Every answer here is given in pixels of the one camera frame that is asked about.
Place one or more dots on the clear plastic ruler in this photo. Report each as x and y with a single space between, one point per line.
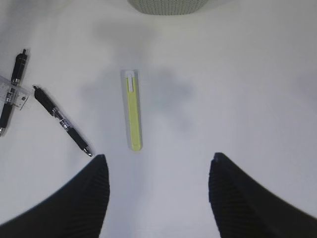
18 96

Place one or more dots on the green woven plastic basket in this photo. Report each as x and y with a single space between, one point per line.
167 7

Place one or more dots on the yellow pen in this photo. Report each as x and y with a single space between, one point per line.
132 110

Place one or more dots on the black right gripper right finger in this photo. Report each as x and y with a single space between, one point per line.
243 208

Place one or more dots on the black pen right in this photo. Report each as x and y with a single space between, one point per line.
45 100

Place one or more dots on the black pen under ruler middle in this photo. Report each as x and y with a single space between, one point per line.
18 71

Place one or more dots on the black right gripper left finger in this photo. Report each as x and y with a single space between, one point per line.
77 210

